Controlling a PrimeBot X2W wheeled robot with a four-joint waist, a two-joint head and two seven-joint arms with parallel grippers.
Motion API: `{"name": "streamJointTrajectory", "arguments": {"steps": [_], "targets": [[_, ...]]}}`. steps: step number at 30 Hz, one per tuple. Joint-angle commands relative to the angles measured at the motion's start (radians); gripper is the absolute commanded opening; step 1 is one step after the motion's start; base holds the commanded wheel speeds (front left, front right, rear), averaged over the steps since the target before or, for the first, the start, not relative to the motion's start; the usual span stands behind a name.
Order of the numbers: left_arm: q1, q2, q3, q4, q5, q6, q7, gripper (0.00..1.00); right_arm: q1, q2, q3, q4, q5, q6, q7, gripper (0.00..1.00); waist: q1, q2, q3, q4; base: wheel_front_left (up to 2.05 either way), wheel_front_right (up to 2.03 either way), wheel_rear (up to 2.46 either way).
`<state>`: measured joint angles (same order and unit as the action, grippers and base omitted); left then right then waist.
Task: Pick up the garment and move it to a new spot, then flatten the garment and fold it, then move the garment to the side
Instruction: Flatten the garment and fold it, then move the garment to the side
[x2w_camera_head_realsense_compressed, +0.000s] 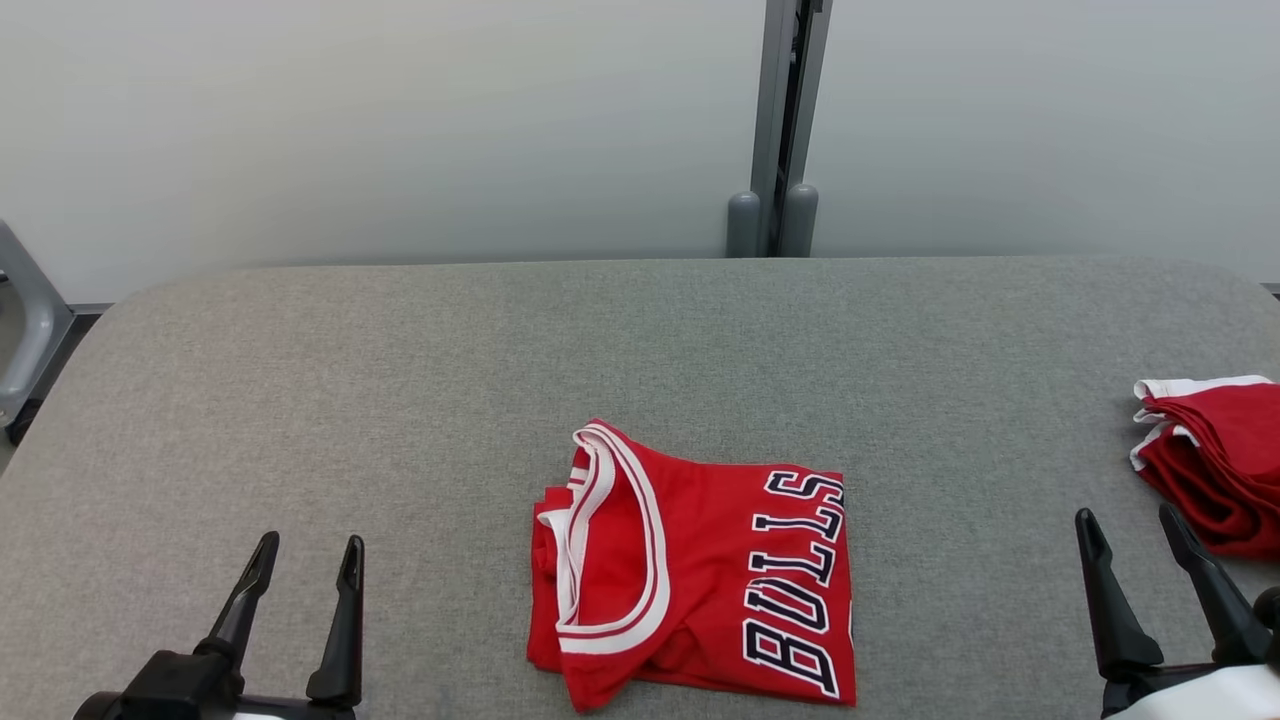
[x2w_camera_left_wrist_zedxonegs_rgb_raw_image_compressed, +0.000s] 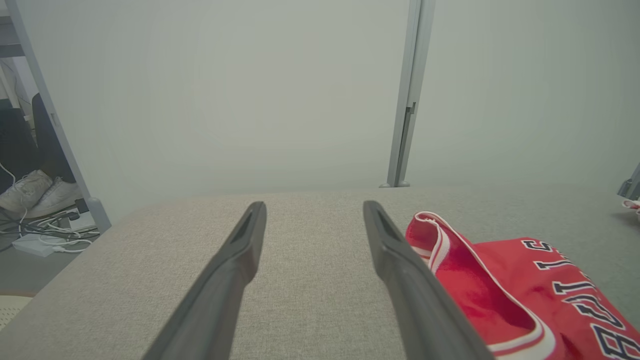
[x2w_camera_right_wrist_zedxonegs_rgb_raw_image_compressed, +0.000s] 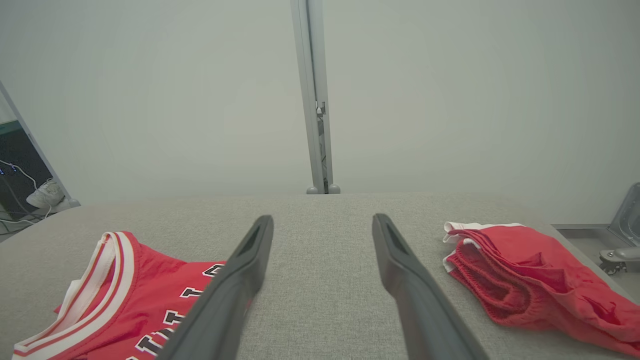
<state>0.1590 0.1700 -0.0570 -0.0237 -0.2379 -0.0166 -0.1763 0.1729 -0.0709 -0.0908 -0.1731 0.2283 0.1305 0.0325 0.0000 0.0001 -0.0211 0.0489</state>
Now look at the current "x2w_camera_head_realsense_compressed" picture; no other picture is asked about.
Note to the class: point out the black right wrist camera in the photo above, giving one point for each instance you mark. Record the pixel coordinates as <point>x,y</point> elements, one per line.
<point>1270,625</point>

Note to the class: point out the red white Bulls jersey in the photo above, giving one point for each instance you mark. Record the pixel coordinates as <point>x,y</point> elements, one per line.
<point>700,570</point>

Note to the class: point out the red shorts white waistband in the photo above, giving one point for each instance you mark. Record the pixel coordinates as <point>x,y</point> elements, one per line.
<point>1225,470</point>

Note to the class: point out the grey chair frame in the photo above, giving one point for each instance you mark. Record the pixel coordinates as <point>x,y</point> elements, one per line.
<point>30,330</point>

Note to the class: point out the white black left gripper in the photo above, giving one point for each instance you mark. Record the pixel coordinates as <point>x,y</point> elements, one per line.
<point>295,710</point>

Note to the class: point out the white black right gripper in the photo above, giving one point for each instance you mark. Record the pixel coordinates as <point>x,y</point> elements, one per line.
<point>1200,700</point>

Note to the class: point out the grey partition post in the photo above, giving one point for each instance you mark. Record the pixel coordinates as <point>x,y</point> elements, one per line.
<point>785,120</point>

